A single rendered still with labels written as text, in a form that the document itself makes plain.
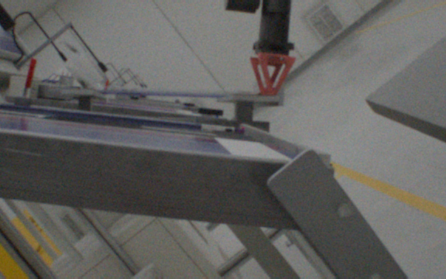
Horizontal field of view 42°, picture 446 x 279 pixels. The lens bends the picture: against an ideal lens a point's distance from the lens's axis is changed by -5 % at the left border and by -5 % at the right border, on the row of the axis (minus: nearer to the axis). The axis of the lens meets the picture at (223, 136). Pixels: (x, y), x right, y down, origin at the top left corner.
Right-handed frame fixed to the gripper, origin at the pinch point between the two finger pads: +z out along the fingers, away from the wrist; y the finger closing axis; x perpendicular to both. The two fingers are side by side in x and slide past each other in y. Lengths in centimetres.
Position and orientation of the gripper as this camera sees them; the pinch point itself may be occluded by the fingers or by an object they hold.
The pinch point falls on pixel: (268, 91)
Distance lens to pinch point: 115.4
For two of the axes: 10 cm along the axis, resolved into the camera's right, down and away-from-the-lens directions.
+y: 0.8, 0.7, -9.9
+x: 9.9, 0.9, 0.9
